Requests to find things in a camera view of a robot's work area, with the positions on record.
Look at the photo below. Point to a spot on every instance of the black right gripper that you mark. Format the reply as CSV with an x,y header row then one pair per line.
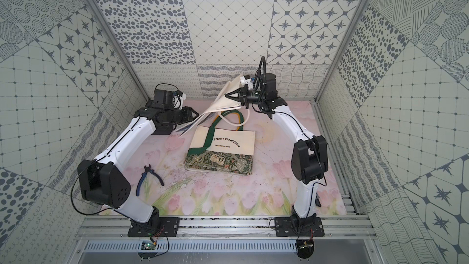
x,y
242,96

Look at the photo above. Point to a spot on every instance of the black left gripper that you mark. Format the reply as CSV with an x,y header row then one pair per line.
x,y
181,115

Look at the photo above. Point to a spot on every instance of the starry night canvas bag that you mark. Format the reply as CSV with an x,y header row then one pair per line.
x,y
220,104

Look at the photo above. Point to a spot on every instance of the green-handled floral canvas bag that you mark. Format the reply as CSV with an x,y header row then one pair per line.
x,y
215,149

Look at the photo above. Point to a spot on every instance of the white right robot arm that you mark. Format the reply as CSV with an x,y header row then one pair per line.
x,y
309,161

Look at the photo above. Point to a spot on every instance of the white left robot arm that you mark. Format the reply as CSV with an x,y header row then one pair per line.
x,y
102,181

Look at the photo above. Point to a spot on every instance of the left green circuit board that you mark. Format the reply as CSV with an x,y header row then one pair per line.
x,y
147,251

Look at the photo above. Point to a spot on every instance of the right round circuit board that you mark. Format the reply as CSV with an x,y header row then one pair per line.
x,y
305,248

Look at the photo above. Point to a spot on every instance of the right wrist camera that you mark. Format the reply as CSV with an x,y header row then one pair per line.
x,y
247,81

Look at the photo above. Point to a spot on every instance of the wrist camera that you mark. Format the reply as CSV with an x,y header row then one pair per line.
x,y
247,81
178,99

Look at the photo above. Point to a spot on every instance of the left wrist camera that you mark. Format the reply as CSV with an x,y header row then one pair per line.
x,y
178,99

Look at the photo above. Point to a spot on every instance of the blue-handled pliers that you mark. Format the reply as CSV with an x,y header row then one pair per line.
x,y
145,180

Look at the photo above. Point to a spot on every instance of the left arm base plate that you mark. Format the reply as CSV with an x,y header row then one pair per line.
x,y
165,226

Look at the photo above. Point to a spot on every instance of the aluminium mounting rail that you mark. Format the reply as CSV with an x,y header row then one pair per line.
x,y
228,228

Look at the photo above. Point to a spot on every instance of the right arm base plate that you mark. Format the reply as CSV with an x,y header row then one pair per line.
x,y
299,227

